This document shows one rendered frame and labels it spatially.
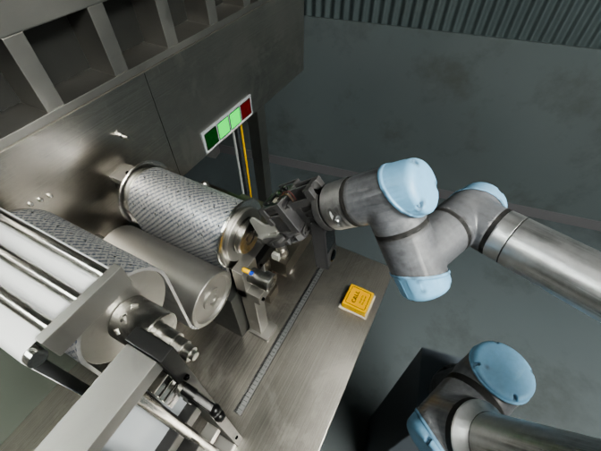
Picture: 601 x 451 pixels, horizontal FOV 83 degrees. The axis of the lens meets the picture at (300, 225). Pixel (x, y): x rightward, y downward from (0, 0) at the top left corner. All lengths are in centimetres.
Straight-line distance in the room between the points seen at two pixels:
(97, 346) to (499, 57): 210
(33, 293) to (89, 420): 17
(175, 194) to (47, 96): 26
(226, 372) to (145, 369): 56
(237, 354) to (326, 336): 24
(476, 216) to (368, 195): 17
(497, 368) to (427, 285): 32
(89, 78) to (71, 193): 23
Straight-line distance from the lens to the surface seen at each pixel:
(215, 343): 97
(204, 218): 66
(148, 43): 95
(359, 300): 98
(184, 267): 69
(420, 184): 43
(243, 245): 67
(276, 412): 90
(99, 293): 43
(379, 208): 44
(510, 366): 79
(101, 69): 85
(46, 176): 78
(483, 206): 55
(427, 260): 47
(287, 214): 54
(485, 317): 222
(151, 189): 75
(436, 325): 209
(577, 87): 236
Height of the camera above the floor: 178
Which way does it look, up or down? 50 degrees down
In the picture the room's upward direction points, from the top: straight up
